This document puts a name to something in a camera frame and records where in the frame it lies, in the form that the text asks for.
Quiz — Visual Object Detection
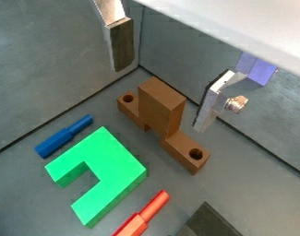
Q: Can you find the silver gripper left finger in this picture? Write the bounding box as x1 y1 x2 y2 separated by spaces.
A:
90 0 134 72

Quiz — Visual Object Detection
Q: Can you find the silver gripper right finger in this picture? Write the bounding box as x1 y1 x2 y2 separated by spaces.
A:
193 69 261 133

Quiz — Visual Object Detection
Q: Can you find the green U-shaped block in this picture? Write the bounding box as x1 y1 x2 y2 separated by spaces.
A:
44 126 147 228

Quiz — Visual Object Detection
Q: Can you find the black angled fixture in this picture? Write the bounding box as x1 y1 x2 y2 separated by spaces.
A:
175 202 244 236

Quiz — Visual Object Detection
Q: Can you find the brown T-shaped block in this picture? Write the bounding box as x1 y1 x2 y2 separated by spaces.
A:
118 77 210 174

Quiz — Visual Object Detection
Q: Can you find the blue peg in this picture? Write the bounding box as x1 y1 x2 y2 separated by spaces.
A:
35 114 92 159

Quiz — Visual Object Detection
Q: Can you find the red peg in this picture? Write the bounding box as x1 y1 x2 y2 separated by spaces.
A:
112 190 170 236

